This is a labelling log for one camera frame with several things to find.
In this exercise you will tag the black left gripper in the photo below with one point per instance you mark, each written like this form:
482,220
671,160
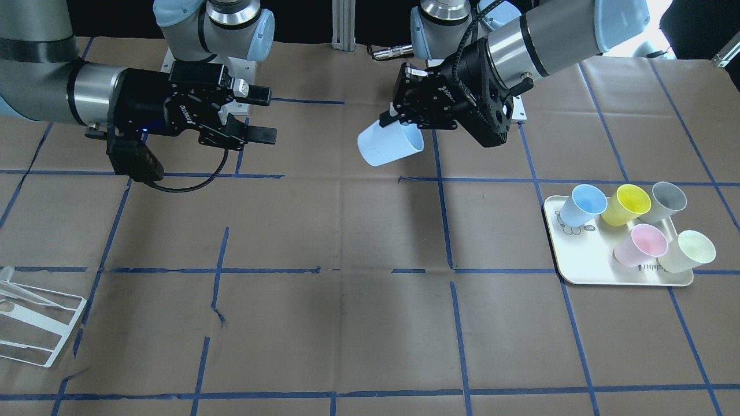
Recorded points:
462,70

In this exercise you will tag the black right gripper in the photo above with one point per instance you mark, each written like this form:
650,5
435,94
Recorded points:
145,99

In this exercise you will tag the pale green plastic cup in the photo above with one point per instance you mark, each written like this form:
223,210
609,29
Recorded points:
689,249

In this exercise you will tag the aluminium frame post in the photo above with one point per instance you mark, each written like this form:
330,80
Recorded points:
343,25

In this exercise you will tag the grey plastic cup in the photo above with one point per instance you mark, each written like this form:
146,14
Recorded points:
666,200

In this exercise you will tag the white wire cup rack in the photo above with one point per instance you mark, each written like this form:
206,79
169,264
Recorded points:
37,322

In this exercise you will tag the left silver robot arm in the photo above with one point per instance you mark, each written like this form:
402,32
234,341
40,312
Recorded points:
533,45

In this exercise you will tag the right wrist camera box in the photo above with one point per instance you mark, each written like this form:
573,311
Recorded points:
130,157

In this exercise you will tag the cream rectangular serving tray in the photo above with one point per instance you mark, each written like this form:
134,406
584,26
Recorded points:
584,255

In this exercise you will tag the light blue plastic cup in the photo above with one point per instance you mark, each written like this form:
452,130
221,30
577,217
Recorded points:
380,145

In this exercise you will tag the yellow plastic cup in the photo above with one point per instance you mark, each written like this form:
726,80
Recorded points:
626,204

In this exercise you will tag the pink plastic cup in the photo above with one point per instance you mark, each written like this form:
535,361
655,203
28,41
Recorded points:
644,243

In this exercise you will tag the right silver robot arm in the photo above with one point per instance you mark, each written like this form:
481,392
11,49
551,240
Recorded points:
52,73

